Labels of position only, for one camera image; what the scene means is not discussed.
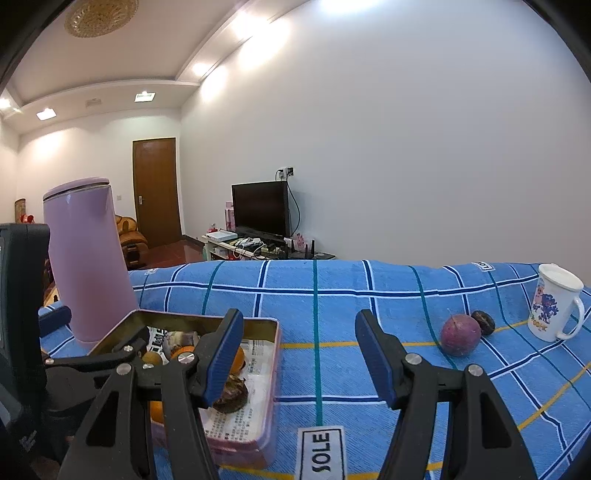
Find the yellow-green longan fruit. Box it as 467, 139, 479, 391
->
142, 351, 162, 369

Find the purple sugarcane piece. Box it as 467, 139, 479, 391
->
162, 331, 200, 360

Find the small orange tangerine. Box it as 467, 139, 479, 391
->
170, 345, 194, 360

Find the small orange kumquat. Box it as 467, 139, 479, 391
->
149, 401, 164, 424

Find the dark wrinkled passion fruit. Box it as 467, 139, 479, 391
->
212, 374, 249, 414

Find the large orange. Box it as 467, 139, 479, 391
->
229, 346, 245, 376

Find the lilac electric kettle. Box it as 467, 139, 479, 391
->
43, 177, 138, 347

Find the brown leather sofa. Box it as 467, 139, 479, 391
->
115, 215, 149, 270

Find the purple round passion fruit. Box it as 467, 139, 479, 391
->
440, 314, 482, 357

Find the dark shrivelled small fruit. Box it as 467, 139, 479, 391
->
471, 310, 496, 336

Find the pink metal tin box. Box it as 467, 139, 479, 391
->
89, 310, 280, 469

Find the white tv stand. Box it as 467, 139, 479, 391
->
200, 230, 337, 261

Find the brown wooden door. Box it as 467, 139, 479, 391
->
132, 138, 181, 249

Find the blue plaid towel cloth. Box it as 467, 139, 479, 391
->
42, 260, 590, 479

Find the white printed mug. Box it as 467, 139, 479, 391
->
528, 263, 585, 343

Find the black television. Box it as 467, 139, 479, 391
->
231, 181, 290, 237

